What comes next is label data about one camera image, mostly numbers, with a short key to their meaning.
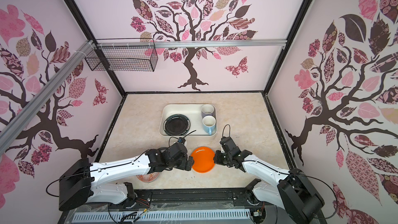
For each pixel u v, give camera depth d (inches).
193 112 44.3
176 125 38.8
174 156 23.7
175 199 29.4
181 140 29.2
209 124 36.3
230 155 25.8
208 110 41.4
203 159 32.8
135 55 37.3
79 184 15.7
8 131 19.6
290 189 16.2
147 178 30.0
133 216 28.5
